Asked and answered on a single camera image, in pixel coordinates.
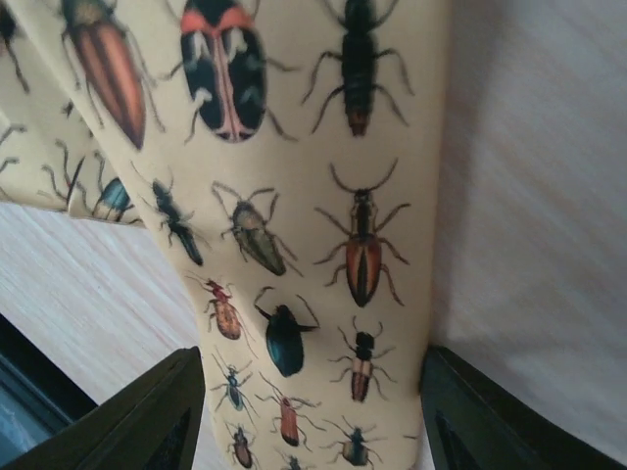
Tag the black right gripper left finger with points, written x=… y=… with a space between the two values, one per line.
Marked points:
x=153 y=423

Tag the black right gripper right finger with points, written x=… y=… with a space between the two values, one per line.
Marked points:
x=474 y=423

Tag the yellow beetle print tie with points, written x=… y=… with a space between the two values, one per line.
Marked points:
x=285 y=157

